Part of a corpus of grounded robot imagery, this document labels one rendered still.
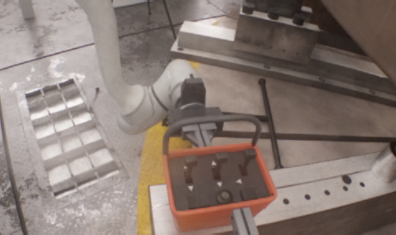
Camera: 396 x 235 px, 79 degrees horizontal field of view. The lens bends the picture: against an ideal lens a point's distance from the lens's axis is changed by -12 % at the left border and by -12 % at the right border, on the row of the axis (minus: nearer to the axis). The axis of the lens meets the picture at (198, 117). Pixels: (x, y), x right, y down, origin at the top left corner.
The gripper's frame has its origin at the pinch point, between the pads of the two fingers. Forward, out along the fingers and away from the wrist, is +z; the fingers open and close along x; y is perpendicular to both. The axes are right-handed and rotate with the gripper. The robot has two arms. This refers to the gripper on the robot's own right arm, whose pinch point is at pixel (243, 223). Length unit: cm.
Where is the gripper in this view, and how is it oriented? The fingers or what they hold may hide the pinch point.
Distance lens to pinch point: 42.9
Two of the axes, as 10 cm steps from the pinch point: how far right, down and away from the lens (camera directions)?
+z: -2.0, -7.1, 6.8
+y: 1.1, -7.0, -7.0
